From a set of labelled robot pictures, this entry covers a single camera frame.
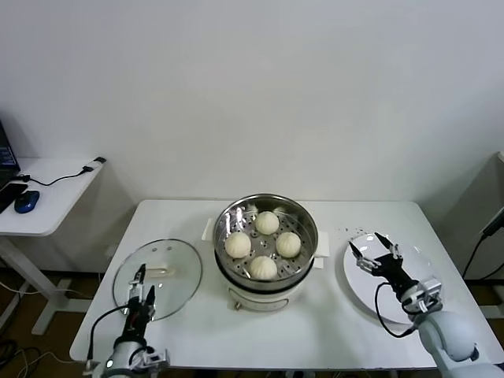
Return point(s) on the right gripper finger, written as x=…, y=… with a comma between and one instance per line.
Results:
x=364, y=264
x=391, y=249

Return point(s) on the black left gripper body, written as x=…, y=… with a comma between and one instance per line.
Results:
x=136, y=321

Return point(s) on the white side desk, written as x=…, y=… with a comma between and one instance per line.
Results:
x=51, y=204

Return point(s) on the light blue right robot arm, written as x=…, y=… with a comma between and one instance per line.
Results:
x=449, y=330

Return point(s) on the white oval plate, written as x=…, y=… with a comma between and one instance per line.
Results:
x=362, y=291

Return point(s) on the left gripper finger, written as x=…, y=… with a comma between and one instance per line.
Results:
x=150, y=303
x=137, y=287

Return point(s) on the light grey side furniture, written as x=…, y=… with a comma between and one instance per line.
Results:
x=484, y=185

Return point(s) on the black laptop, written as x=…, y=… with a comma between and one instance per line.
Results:
x=7, y=157

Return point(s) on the stainless steel steamer basket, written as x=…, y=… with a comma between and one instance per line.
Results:
x=307, y=236

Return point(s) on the white steamed baozi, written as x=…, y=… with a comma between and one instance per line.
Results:
x=267, y=223
x=237, y=245
x=288, y=245
x=263, y=268

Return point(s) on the white electric cooker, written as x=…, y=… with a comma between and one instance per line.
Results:
x=260, y=295

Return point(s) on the blue computer mouse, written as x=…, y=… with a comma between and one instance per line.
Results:
x=27, y=202

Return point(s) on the glass pot lid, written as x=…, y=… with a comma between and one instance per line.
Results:
x=173, y=283

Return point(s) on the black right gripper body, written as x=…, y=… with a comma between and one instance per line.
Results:
x=391, y=271

